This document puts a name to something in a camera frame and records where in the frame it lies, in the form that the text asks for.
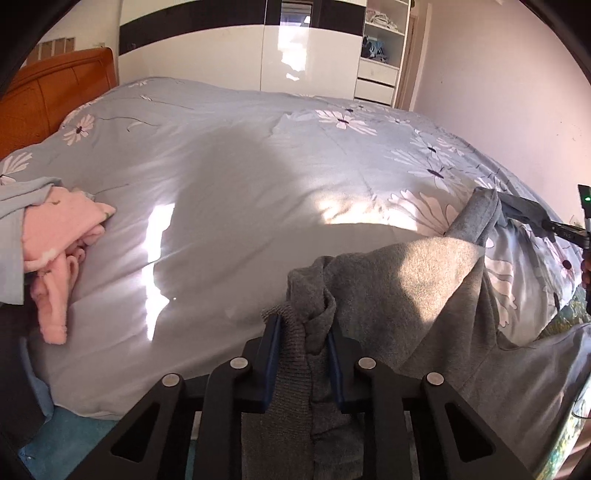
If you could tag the white folded clothes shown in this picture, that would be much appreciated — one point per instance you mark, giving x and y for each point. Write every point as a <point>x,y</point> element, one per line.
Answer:
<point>382,19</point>

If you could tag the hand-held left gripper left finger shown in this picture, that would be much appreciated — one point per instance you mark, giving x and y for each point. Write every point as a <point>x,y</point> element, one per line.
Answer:
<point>272,364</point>

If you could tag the light blue garment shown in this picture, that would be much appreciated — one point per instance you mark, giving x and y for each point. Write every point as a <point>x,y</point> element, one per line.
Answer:
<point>14,217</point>

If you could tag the grey knit sweater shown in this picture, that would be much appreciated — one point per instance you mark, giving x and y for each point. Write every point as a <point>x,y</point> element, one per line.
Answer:
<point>415,295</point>

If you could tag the floral light blue blanket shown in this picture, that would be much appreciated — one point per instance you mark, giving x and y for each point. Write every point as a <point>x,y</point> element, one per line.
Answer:
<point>258,194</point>

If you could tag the pink fleece garment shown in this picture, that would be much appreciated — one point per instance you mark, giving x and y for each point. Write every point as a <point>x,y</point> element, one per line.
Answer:
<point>60,230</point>

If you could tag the white and black wardrobe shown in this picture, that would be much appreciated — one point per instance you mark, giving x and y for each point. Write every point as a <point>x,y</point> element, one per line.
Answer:
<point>231,50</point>

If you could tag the blue floor cloth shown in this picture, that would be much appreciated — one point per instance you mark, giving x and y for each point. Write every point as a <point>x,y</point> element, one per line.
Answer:
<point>64,438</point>

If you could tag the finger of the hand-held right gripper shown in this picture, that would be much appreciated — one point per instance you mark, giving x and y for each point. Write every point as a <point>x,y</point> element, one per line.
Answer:
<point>524,211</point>

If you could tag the green patterned bed sheet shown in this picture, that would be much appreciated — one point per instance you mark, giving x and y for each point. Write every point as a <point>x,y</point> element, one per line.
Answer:
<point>570,314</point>

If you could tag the blue folded clothes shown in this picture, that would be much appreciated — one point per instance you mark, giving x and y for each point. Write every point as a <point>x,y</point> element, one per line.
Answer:
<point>375,48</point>

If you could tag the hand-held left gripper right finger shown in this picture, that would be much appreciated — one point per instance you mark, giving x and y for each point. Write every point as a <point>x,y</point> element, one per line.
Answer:
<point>334,374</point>

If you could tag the wooden headboard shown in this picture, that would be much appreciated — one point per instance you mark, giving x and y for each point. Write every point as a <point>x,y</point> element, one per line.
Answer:
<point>51,92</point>

